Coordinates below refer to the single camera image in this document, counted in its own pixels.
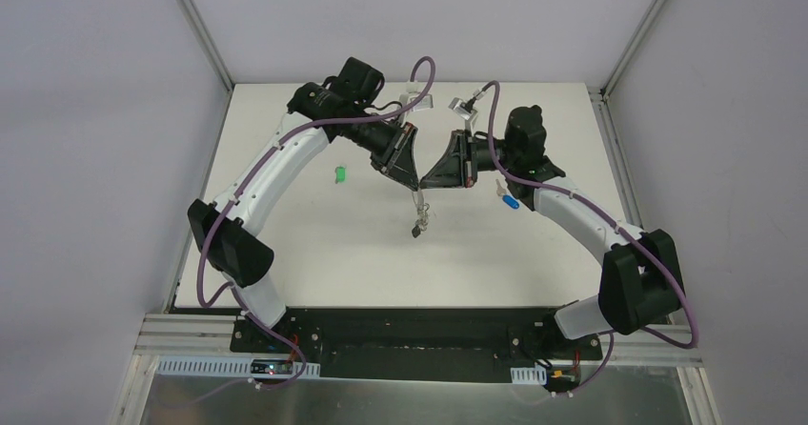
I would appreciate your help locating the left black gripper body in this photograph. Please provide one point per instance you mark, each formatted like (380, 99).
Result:
(396, 146)

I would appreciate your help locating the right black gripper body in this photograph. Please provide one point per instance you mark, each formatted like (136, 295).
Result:
(465, 156)

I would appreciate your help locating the keyring with keys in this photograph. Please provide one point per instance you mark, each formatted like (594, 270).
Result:
(422, 214)

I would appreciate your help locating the green tagged key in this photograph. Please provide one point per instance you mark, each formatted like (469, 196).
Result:
(340, 174)

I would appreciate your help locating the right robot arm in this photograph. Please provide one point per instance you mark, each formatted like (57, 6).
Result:
(640, 278)

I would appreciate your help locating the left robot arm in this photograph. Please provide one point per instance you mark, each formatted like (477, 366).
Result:
(225, 230)

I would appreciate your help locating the blue tagged key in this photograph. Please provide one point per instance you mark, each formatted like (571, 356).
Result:
(503, 194)

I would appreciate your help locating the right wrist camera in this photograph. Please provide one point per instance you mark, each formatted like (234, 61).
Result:
(466, 110)

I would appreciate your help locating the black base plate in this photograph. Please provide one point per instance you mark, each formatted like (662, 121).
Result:
(479, 345)

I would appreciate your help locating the aluminium frame rail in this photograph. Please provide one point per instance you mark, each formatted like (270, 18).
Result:
(185, 334)

